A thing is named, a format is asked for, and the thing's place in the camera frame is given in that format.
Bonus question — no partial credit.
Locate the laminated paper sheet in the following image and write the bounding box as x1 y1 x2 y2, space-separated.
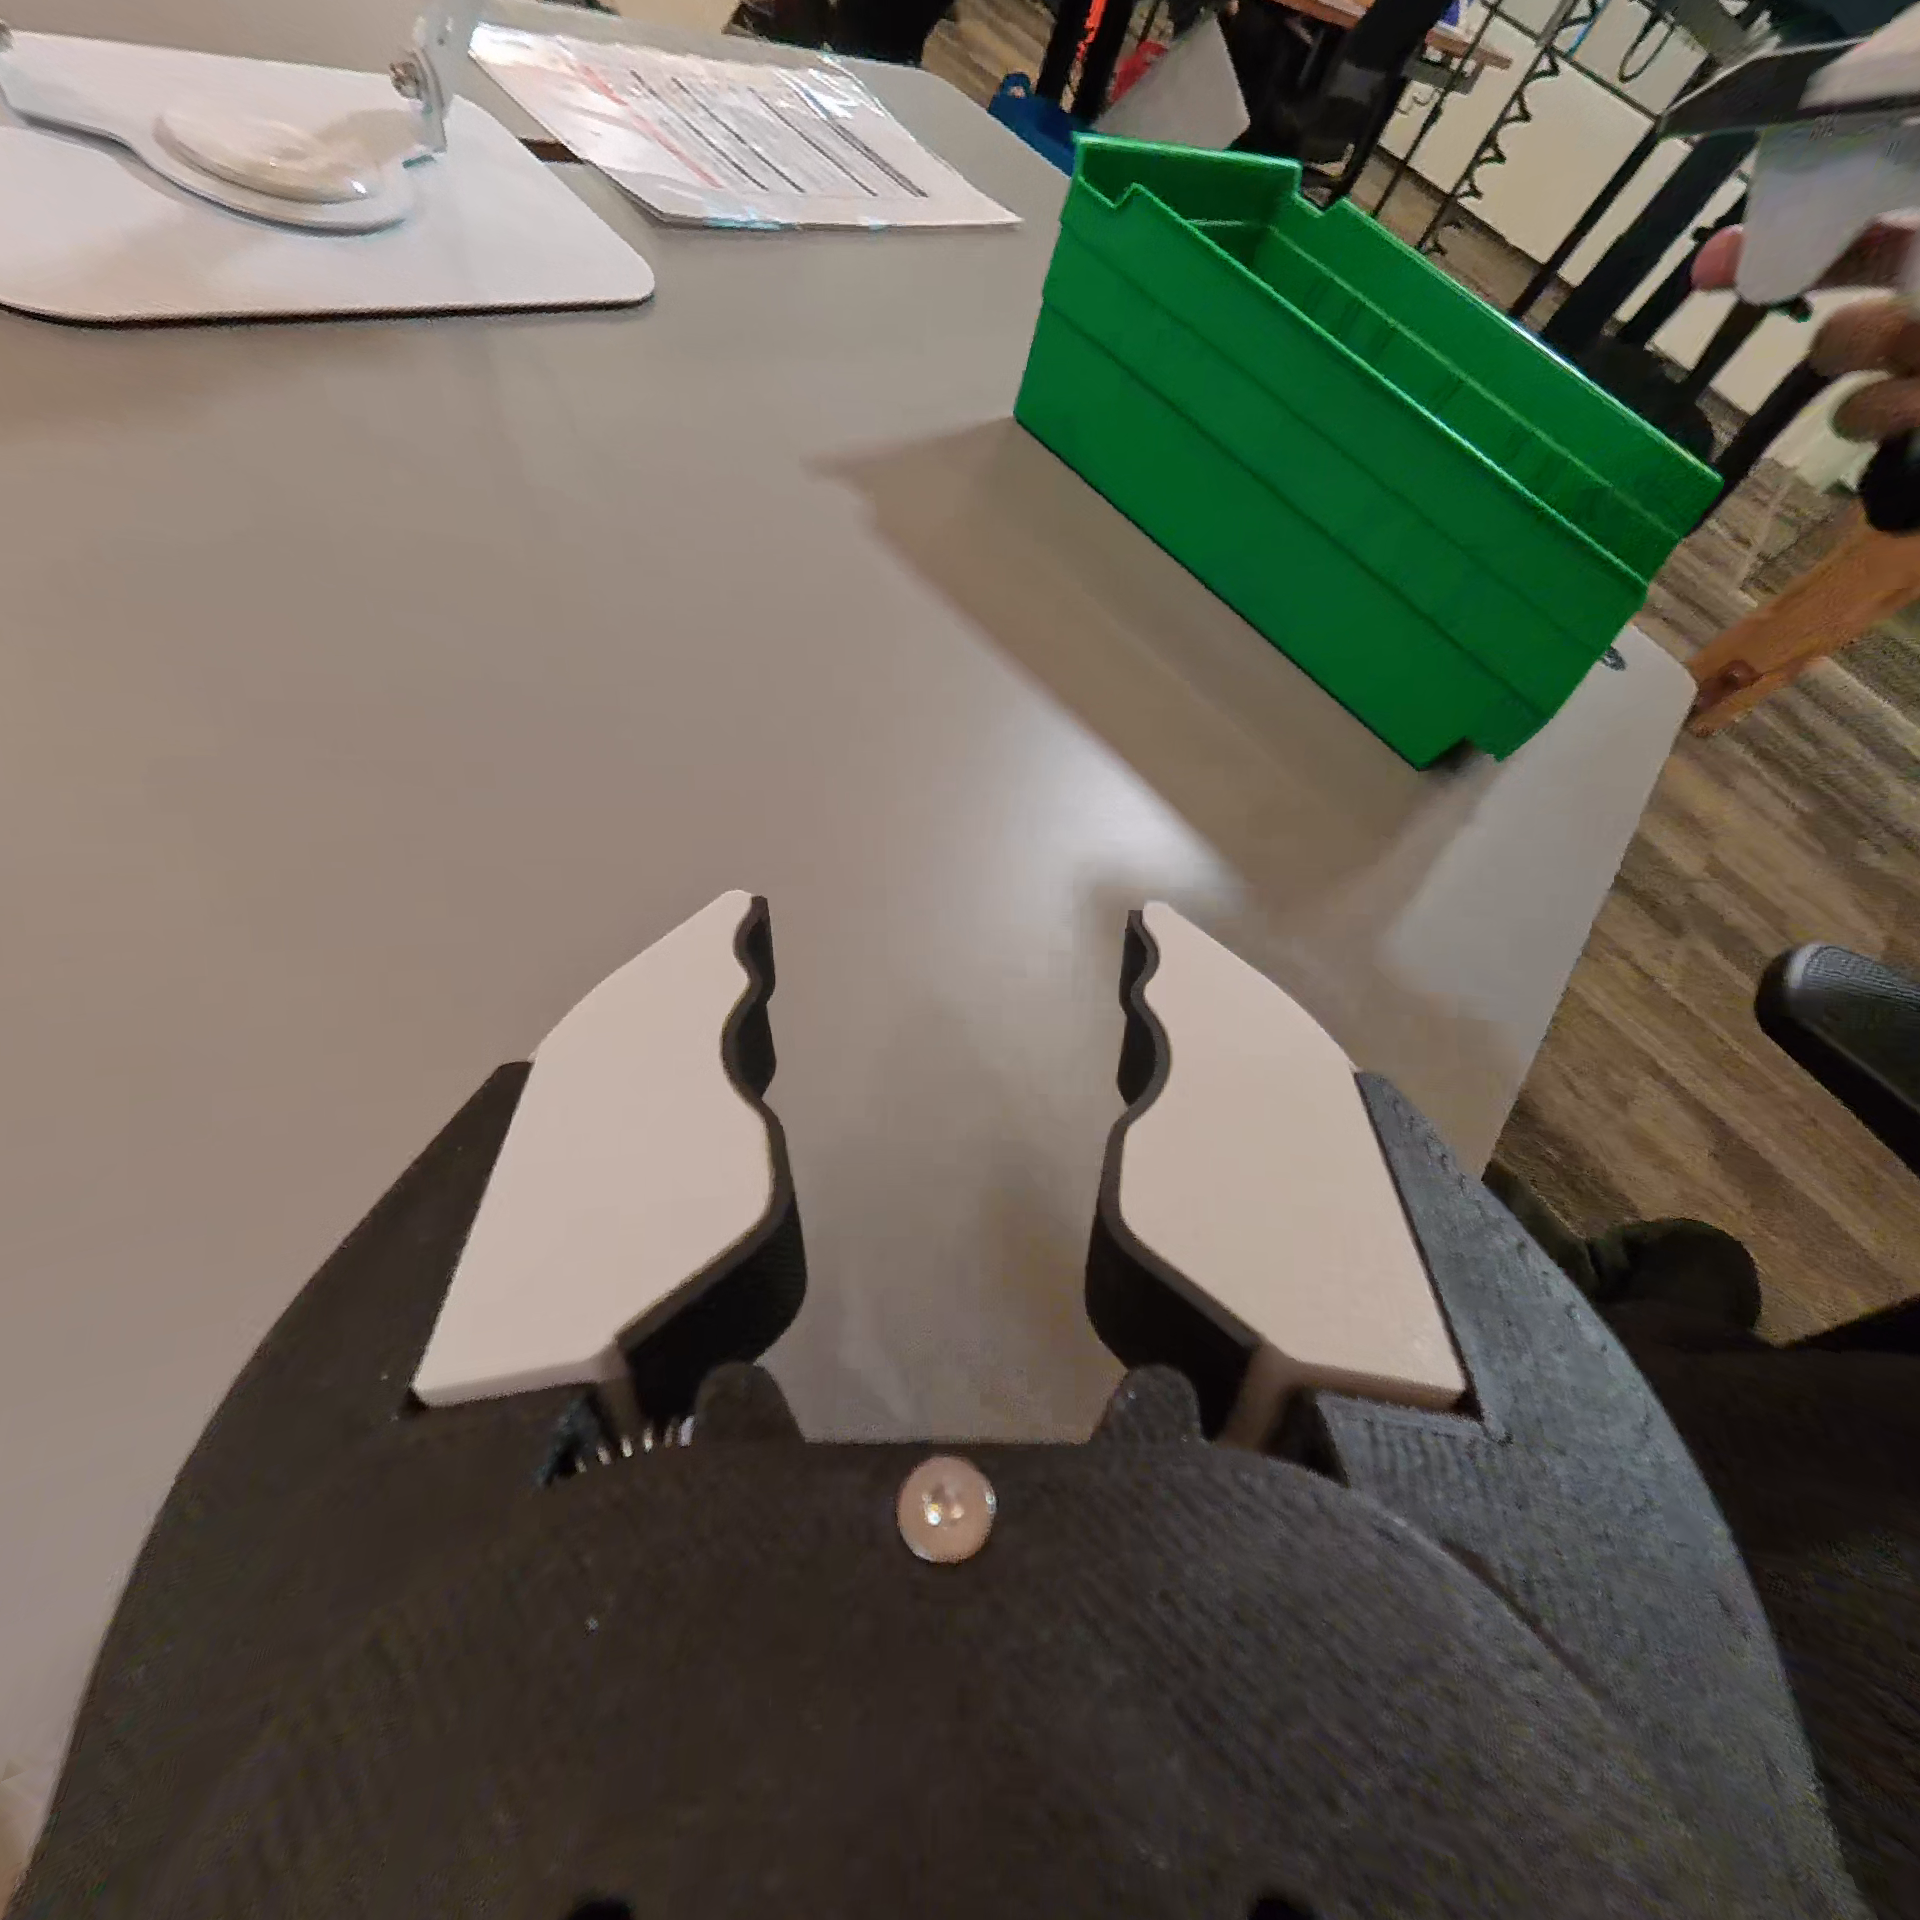
471 23 1025 230

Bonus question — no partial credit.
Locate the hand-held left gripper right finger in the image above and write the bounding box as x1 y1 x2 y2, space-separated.
1085 901 1473 1453

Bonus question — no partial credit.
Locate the green plastic bin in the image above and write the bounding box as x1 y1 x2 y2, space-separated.
1014 131 1724 771

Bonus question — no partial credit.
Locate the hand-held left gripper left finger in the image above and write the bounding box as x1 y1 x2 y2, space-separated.
408 887 809 1453

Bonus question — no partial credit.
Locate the person's right hand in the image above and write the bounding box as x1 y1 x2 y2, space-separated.
1709 215 1920 444

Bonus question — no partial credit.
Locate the wooden furniture leg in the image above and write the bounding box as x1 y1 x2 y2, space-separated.
1685 510 1920 739

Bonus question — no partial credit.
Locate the grey desk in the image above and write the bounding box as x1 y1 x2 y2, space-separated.
0 0 1702 1877

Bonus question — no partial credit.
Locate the black office chair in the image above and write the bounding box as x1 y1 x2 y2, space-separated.
1753 942 1920 1177

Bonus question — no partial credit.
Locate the blue plastic bin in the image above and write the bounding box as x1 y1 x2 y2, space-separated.
985 71 1080 154

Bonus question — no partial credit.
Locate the person's dark clothing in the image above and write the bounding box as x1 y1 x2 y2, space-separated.
1500 1219 1920 1920

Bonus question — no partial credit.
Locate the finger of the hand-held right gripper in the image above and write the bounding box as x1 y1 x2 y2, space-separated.
1656 27 1920 311

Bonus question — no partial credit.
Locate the white metal stand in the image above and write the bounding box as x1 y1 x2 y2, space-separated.
0 0 655 324

